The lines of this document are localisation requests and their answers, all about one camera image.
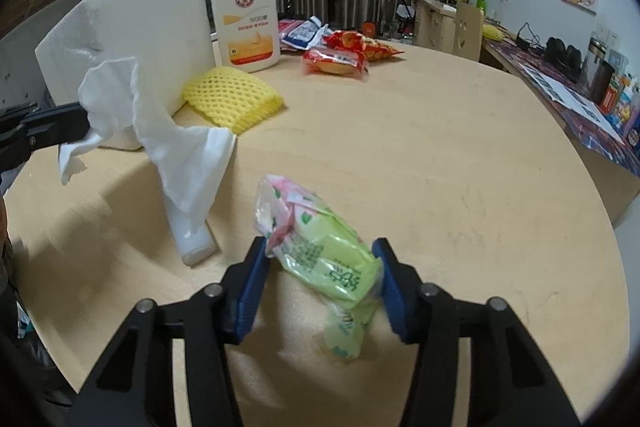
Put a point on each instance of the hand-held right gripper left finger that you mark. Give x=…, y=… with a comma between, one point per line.
x=250, y=297

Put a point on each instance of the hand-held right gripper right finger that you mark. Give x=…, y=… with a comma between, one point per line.
x=395, y=297

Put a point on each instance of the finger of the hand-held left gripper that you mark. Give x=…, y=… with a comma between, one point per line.
x=55, y=114
x=45, y=138

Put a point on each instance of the small clear spray bottle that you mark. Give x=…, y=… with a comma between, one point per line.
x=196, y=244

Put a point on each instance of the green tissue packet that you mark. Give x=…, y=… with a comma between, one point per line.
x=320, y=257

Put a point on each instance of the white paper tissue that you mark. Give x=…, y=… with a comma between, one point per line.
x=165, y=147

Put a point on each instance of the white foam box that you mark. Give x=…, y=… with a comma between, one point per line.
x=125, y=17

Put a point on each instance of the yellow foam net sleeve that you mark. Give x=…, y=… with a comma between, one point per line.
x=230, y=99

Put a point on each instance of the white lotion bottle red pump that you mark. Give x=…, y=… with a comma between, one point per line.
x=245, y=7

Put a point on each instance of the desk with printed mat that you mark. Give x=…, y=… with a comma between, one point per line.
x=600, y=172

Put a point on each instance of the blue white pouch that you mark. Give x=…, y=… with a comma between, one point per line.
x=302, y=34

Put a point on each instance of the printed paper sheets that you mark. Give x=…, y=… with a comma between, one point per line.
x=565, y=97

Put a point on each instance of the orange floor box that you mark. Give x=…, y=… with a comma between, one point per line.
x=369, y=30

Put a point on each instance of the wooden smiley chair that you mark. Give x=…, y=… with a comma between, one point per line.
x=467, y=32

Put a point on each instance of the wooden drawer desk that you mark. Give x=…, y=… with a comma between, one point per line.
x=432, y=24

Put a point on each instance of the yellow cloth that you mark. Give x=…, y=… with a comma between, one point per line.
x=492, y=32

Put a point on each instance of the black folded stand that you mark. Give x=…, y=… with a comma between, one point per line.
x=397, y=12

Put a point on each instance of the orange carton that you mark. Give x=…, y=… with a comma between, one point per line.
x=611, y=99

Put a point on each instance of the black headphones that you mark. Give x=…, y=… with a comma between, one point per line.
x=562, y=57

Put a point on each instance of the dark tumbler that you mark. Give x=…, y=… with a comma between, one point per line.
x=602, y=82

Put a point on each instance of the green spray bottle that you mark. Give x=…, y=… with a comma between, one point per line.
x=480, y=2

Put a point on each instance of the steel thermos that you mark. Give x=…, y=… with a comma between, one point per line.
x=597, y=49

